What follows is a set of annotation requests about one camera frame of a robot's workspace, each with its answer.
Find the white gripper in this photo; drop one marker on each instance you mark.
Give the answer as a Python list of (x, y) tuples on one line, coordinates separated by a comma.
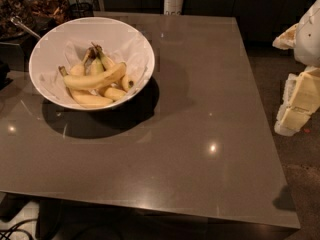
[(309, 39)]

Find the long top yellow banana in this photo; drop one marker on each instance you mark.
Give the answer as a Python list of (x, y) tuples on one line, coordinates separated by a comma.
[(91, 82)]

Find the small right yellow banana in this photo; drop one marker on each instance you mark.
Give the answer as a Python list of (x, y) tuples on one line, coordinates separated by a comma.
[(112, 93)]

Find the back right curved banana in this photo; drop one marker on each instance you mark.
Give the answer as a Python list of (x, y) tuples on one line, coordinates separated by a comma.
[(125, 82)]

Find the white bowl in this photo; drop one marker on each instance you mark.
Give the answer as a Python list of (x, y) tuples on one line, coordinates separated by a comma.
[(49, 51)]

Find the back left yellow banana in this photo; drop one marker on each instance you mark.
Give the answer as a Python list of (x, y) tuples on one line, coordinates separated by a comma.
[(80, 68)]

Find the bottom front yellow banana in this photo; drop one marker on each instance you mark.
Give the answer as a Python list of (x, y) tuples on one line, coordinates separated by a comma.
[(88, 100)]

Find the glass jar with snacks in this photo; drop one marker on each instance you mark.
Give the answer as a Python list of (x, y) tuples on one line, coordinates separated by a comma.
[(27, 11)]

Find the metal spoon handle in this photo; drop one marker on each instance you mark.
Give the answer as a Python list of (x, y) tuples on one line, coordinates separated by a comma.
[(18, 22)]

